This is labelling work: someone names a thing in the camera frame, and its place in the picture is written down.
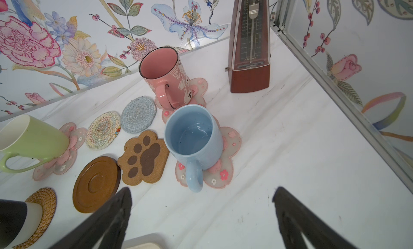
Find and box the red-brown wooden metronome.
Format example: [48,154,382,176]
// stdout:
[228,0,271,93]

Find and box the light blue woven coaster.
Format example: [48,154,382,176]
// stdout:
[120,96,157,134]

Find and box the multicolour zigzag woven coaster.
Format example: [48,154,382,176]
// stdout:
[86,111,121,150]

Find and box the black mug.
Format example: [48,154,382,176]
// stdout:
[1,200,43,249]

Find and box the light blue mug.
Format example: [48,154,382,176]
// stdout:
[165,105,223,193]

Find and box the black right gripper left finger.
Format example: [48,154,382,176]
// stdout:
[51,187,132,249]

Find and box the pink mug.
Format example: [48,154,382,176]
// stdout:
[139,46,192,110]

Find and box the round brown wooden coaster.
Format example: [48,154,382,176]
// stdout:
[73,156,121,214]

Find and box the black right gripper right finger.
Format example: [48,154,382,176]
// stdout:
[273,187,355,249]

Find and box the pink flower coaster back right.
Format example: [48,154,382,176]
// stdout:
[154,78,208,124]

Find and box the cork paw print coaster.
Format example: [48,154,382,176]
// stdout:
[118,130,170,186]

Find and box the beige serving tray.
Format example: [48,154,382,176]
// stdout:
[122,233,169,249]

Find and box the white mug green outside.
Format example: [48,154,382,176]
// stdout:
[1,115,70,174]

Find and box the round rattan woven coaster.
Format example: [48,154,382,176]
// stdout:
[13,187,57,249]

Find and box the pink flower coaster left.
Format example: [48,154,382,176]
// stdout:
[32,122,87,181]

